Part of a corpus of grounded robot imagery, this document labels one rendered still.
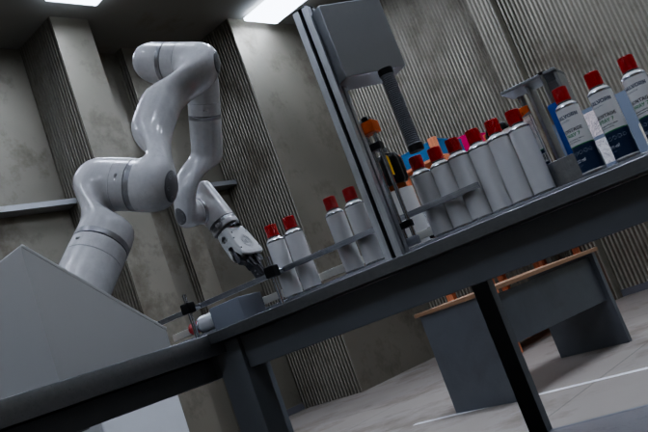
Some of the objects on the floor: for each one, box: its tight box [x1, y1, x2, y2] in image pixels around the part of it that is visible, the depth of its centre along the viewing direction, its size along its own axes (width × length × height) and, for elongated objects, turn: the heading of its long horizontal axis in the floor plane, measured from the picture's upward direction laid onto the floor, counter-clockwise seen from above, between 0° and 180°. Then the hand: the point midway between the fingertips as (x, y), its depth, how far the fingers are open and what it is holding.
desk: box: [414, 247, 632, 414], centre depth 525 cm, size 66×128×68 cm, turn 65°
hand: (259, 272), depth 212 cm, fingers closed
